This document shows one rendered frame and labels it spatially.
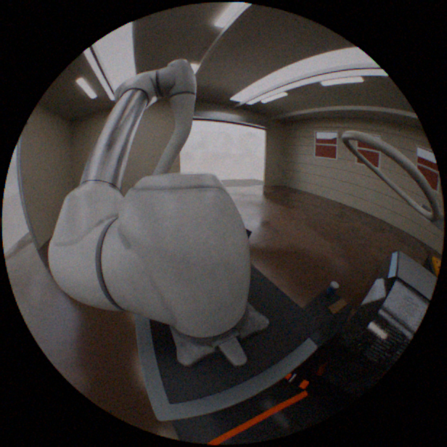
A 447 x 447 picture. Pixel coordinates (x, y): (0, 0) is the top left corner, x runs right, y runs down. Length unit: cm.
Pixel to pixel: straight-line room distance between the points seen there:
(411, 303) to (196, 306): 79
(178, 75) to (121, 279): 59
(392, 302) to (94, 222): 89
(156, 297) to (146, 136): 610
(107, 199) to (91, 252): 9
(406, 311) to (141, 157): 650
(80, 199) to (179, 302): 21
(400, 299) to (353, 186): 659
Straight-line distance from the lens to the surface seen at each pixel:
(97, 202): 25
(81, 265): 22
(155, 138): 612
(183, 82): 59
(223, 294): 15
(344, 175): 729
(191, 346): 28
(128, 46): 390
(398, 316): 77
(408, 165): 44
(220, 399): 36
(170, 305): 16
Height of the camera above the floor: 116
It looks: 24 degrees down
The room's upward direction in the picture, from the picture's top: straight up
